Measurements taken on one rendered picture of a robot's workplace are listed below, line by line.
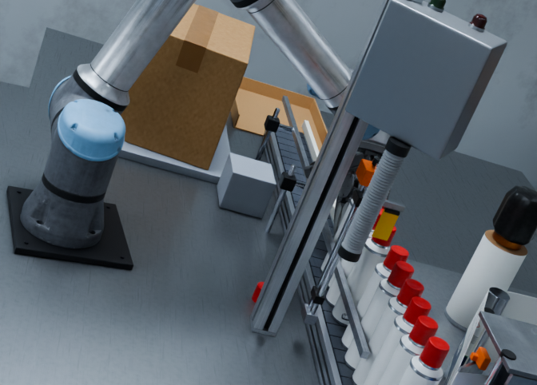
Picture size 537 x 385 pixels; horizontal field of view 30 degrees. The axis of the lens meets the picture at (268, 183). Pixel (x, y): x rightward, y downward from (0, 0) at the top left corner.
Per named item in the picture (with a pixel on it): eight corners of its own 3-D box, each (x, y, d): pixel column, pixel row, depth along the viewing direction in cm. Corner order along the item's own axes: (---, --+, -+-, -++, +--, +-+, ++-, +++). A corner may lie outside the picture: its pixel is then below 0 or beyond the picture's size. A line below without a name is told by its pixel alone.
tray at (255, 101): (325, 155, 265) (331, 141, 264) (233, 128, 259) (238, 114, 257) (309, 110, 292) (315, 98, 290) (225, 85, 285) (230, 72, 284)
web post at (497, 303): (468, 390, 176) (515, 303, 169) (445, 384, 175) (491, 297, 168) (461, 373, 180) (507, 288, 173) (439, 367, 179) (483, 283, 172)
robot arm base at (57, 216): (105, 255, 180) (121, 208, 176) (21, 240, 175) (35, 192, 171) (97, 212, 193) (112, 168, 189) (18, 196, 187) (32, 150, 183)
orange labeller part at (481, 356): (485, 371, 144) (492, 359, 143) (473, 368, 144) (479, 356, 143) (479, 359, 147) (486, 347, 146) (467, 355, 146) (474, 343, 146)
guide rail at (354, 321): (367, 359, 160) (370, 352, 159) (359, 358, 160) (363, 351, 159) (285, 101, 255) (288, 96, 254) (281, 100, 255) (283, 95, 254)
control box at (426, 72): (438, 162, 151) (493, 48, 143) (342, 110, 156) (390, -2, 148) (458, 148, 159) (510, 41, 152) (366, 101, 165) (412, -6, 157)
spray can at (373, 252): (362, 329, 182) (407, 235, 174) (337, 327, 179) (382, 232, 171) (350, 311, 186) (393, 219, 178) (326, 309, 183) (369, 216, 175)
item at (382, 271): (370, 359, 174) (418, 262, 166) (343, 352, 172) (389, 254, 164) (364, 341, 178) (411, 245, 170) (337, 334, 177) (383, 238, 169)
